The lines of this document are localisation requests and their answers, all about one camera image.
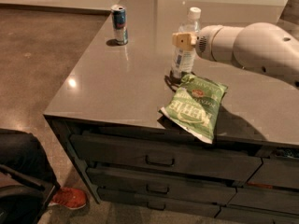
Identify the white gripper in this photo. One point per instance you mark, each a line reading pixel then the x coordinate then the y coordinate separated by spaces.
pixel 204 43

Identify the clear plastic water bottle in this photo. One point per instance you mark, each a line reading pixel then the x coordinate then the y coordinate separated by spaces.
pixel 183 60

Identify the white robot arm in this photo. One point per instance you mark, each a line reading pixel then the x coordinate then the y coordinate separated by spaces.
pixel 259 47

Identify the green jalapeno chip bag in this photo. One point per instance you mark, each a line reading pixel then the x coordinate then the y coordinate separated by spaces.
pixel 195 106

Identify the blue silver energy drink can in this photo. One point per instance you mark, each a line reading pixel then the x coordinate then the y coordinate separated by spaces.
pixel 119 22

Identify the grey drawer cabinet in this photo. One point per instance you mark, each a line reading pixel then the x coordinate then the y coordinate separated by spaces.
pixel 168 170

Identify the red sneaker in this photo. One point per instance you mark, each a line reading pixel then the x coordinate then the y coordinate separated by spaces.
pixel 70 198

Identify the black trouser leg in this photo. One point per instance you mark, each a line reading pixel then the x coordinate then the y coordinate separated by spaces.
pixel 24 153

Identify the black office chair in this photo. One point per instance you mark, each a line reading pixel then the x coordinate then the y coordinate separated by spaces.
pixel 23 199

